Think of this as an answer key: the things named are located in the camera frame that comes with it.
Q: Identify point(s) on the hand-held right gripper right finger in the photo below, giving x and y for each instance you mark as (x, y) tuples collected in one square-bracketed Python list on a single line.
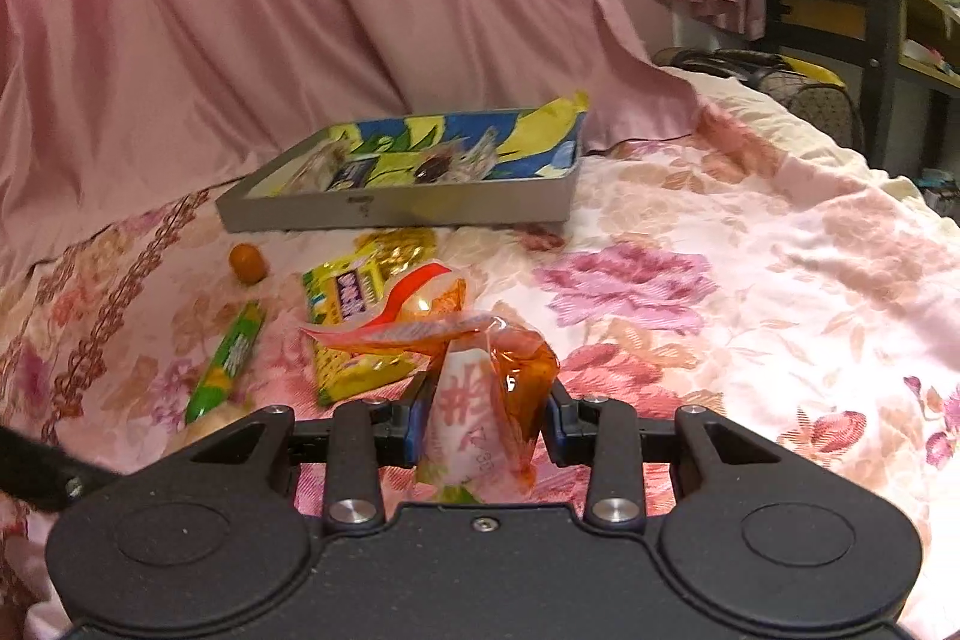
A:
[(556, 422)]

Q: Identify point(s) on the small orange fruit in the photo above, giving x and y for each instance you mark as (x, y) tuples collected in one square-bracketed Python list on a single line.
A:
[(249, 263)]

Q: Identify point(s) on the green sausage stick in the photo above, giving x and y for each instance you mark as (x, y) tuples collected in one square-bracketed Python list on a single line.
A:
[(229, 359)]

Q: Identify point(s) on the orange white snack packet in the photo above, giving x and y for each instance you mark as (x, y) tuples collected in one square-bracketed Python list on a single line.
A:
[(480, 400)]

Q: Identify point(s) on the black mesh bag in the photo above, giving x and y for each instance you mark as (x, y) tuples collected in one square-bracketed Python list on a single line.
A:
[(825, 111)]

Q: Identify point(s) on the clear dark prune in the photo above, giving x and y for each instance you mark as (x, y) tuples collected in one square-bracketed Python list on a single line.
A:
[(433, 169)]

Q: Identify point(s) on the yellow green snack packet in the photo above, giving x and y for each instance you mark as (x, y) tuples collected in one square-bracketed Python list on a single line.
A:
[(345, 302)]

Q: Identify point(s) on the gold yellow snack packet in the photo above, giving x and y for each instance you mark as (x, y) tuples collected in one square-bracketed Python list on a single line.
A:
[(397, 246)]

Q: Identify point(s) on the long clear cracker packet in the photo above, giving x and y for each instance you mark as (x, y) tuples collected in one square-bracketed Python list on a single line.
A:
[(311, 171)]

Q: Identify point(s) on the yellow bag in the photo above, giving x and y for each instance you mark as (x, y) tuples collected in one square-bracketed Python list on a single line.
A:
[(814, 70)]

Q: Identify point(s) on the white tofu snack packet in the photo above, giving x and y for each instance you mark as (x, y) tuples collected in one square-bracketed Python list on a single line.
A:
[(476, 156)]

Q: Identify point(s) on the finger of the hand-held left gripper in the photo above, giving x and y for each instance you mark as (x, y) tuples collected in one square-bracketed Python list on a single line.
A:
[(52, 471)]

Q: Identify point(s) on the orange clear snack packet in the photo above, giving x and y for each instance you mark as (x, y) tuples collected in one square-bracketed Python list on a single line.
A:
[(420, 302)]

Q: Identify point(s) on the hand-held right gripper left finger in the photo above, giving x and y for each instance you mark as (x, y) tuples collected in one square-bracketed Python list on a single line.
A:
[(418, 419)]

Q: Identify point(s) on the grey tray box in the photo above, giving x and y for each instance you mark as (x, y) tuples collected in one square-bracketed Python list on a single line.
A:
[(450, 205)]

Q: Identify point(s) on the black framed wooden desk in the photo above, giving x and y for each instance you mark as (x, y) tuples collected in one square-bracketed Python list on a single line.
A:
[(825, 10)]

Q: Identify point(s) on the floral pink blanket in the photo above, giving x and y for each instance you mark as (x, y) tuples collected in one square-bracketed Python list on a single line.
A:
[(750, 310)]

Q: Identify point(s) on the blue stick packet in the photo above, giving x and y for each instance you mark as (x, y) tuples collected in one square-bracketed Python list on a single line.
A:
[(352, 174)]

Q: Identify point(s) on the pink satin curtain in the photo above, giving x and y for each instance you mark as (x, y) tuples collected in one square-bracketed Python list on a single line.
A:
[(300, 10)]

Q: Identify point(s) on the painted paper tray liner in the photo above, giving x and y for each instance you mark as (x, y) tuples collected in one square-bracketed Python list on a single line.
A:
[(540, 134)]

